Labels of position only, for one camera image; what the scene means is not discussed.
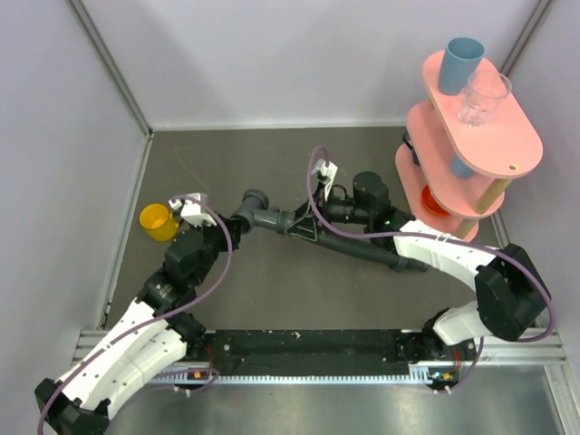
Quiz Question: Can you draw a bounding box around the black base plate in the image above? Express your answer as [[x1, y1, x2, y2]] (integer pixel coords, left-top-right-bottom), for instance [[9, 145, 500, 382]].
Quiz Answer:
[[207, 329, 427, 376]]

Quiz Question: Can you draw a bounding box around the blue cup middle tier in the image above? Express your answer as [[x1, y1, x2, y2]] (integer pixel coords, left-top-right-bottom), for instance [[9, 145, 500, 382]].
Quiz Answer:
[[450, 155, 474, 179]]

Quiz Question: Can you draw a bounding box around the blue cup on top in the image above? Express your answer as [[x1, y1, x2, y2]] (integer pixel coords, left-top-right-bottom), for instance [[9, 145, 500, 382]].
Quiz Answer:
[[438, 37, 485, 95]]

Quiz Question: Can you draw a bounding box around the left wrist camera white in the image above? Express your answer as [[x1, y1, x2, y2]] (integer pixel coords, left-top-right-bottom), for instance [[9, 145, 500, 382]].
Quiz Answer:
[[169, 192, 217, 227]]

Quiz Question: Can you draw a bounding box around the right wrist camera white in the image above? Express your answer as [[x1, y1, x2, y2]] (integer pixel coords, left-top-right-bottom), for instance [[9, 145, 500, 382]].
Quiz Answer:
[[311, 159, 338, 200]]

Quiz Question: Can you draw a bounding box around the yellow plastic cup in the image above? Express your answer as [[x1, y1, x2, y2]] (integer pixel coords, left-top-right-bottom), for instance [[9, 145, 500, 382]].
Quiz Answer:
[[139, 203, 182, 242]]

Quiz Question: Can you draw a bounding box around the grey plastic pipe fitting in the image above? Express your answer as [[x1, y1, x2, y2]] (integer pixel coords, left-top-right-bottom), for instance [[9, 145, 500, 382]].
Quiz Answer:
[[232, 189, 295, 234]]

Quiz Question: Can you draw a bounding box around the black corrugated hose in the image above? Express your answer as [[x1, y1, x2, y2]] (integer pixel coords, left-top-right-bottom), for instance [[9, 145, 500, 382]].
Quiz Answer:
[[312, 226, 430, 274]]

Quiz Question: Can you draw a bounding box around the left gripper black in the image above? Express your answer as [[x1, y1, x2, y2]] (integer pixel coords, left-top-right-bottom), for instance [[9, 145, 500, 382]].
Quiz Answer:
[[189, 211, 246, 286]]

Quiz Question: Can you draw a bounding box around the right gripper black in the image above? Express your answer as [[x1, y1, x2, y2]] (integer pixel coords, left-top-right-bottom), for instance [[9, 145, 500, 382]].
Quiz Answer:
[[287, 179, 372, 239]]

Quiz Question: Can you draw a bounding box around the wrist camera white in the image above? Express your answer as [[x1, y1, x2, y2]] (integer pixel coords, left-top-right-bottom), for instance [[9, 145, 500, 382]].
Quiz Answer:
[[311, 159, 338, 200], [169, 192, 217, 227]]

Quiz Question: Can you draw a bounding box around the dark blue cup behind shelf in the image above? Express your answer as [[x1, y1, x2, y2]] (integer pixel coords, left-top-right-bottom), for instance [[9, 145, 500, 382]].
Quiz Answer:
[[402, 131, 421, 166]]

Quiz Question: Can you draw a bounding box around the aluminium frame rail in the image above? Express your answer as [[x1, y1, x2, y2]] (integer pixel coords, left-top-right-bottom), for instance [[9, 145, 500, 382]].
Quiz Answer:
[[72, 330, 567, 366]]

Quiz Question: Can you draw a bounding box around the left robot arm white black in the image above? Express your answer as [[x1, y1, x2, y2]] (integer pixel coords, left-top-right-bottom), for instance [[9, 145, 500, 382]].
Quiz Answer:
[[34, 211, 254, 434]]

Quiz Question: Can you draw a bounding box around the pink three-tier shelf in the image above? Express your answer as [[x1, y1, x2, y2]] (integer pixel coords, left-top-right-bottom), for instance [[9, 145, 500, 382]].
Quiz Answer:
[[395, 52, 543, 241]]

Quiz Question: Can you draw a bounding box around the clear glass cup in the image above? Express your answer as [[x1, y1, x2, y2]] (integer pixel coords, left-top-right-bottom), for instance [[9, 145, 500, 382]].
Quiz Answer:
[[458, 70, 512, 127]]

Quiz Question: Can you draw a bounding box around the grey slotted cable duct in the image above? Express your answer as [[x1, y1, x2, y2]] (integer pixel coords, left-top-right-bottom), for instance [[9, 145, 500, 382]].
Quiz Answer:
[[150, 366, 456, 386]]

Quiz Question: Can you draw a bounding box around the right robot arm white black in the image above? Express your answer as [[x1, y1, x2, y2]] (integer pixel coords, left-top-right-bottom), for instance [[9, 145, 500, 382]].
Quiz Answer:
[[275, 162, 554, 359]]

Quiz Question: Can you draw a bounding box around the orange bowl bottom tier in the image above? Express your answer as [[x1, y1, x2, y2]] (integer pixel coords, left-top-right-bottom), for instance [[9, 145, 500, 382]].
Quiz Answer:
[[420, 185, 450, 218]]

